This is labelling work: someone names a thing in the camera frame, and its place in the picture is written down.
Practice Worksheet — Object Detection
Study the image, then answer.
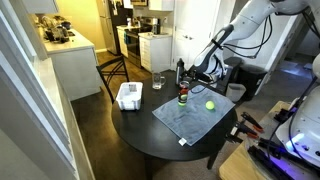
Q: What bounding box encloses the white plastic bin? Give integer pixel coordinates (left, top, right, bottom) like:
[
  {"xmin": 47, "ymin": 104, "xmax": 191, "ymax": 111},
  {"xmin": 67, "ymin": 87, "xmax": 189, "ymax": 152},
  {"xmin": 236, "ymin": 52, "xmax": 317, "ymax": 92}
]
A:
[{"xmin": 115, "ymin": 81, "xmax": 144, "ymax": 112}]

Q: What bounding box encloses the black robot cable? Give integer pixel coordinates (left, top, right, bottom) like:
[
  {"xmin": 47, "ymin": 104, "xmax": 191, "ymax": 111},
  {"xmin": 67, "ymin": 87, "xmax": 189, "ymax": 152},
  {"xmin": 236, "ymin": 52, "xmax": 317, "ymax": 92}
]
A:
[{"xmin": 266, "ymin": 76, "xmax": 320, "ymax": 163}]

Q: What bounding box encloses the white base cabinet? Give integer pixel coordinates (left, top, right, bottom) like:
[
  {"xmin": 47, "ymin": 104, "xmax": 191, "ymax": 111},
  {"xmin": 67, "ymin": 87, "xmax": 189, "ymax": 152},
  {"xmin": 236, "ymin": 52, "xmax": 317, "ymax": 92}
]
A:
[{"xmin": 138, "ymin": 32, "xmax": 174, "ymax": 74}]

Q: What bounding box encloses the stainless steel stove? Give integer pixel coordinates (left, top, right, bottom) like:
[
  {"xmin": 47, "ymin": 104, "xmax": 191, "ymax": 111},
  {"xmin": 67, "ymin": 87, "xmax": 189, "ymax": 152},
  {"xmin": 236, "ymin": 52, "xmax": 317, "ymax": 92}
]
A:
[{"xmin": 125, "ymin": 23, "xmax": 154, "ymax": 69}]

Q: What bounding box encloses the black orange clamp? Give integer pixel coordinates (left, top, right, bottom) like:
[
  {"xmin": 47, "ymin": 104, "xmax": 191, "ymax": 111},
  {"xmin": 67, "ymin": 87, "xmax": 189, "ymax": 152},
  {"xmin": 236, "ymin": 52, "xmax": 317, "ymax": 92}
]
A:
[
  {"xmin": 225, "ymin": 120, "xmax": 260, "ymax": 144},
  {"xmin": 240, "ymin": 111, "xmax": 265, "ymax": 134}
]

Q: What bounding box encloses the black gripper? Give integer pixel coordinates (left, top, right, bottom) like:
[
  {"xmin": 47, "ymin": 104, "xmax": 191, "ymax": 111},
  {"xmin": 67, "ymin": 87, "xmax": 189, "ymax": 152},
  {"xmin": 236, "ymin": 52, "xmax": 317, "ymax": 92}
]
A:
[{"xmin": 181, "ymin": 65, "xmax": 214, "ymax": 86}]

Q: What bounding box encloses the countertop kitchen clutter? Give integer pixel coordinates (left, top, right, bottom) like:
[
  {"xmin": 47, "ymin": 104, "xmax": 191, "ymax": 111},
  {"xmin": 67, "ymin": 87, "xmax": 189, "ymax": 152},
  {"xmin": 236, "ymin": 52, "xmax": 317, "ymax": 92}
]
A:
[{"xmin": 39, "ymin": 14, "xmax": 73, "ymax": 44}]

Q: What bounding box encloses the small grey wastebasket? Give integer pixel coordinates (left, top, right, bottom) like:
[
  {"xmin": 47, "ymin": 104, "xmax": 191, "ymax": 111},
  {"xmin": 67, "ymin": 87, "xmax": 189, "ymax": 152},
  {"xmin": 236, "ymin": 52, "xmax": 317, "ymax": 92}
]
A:
[{"xmin": 226, "ymin": 83, "xmax": 247, "ymax": 103}]

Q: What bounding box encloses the light wooden table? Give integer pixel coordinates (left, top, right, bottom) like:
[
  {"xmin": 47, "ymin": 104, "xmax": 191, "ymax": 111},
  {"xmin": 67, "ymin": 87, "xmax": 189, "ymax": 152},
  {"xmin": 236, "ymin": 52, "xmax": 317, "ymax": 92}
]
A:
[{"xmin": 218, "ymin": 100, "xmax": 320, "ymax": 180}]

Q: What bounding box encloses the blue-grey cloth towel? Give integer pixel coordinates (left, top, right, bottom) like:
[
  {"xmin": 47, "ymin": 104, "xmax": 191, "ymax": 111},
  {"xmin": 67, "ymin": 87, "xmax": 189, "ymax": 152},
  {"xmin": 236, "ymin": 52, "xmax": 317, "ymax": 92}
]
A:
[{"xmin": 151, "ymin": 84, "xmax": 236, "ymax": 147}]

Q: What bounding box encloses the black wooden chair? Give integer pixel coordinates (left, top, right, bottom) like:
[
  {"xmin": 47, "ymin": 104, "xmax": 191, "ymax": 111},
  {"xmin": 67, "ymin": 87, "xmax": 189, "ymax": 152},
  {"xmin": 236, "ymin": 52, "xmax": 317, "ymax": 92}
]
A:
[{"xmin": 95, "ymin": 54, "xmax": 130, "ymax": 104}]

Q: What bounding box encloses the black bin with white logo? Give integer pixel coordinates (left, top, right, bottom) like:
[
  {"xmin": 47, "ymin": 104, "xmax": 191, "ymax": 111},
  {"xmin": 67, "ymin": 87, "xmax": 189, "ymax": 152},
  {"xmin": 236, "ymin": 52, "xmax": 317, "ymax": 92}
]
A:
[{"xmin": 218, "ymin": 56, "xmax": 245, "ymax": 94}]

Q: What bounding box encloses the clear glass mug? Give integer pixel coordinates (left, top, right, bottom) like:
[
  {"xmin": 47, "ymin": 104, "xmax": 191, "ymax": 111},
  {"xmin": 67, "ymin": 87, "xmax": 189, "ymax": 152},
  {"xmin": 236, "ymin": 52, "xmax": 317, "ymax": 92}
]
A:
[{"xmin": 151, "ymin": 72, "xmax": 167, "ymax": 91}]

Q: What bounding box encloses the black water bottle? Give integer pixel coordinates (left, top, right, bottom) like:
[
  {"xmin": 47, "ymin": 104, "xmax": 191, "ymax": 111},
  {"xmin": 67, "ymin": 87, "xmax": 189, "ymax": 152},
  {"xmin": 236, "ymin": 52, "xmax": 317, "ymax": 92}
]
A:
[{"xmin": 175, "ymin": 58, "xmax": 186, "ymax": 86}]

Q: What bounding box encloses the stainless steel fridge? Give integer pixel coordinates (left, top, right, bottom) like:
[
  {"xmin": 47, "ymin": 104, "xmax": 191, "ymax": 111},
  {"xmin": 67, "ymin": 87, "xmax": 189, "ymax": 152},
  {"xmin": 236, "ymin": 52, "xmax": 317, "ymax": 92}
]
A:
[{"xmin": 96, "ymin": 0, "xmax": 135, "ymax": 56}]

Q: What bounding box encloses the white kitchen island counter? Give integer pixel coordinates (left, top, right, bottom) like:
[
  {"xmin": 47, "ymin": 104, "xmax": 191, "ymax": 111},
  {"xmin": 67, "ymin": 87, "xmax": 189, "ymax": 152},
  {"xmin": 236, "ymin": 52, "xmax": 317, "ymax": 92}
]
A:
[{"xmin": 42, "ymin": 29, "xmax": 103, "ymax": 102}]

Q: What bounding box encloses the white panel door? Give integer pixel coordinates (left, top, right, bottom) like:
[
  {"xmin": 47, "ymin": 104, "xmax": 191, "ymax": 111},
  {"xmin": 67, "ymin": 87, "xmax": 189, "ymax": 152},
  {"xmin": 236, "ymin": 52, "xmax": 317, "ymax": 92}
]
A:
[{"xmin": 171, "ymin": 0, "xmax": 222, "ymax": 82}]

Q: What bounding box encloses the large black trash can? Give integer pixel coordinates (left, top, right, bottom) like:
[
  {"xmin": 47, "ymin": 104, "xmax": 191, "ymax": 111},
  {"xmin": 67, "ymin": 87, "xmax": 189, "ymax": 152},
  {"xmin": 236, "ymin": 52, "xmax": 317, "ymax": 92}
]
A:
[{"xmin": 237, "ymin": 64, "xmax": 268, "ymax": 102}]

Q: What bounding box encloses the black mounting bracket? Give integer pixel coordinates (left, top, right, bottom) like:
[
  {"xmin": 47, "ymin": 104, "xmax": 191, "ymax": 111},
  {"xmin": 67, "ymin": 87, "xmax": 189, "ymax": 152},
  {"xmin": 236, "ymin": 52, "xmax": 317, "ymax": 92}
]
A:
[{"xmin": 247, "ymin": 137, "xmax": 301, "ymax": 180}]

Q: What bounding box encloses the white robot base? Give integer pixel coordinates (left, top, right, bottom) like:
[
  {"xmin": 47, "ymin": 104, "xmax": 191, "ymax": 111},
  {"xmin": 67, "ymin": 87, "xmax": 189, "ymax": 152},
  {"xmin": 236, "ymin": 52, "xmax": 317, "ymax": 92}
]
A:
[{"xmin": 275, "ymin": 53, "xmax": 320, "ymax": 169}]

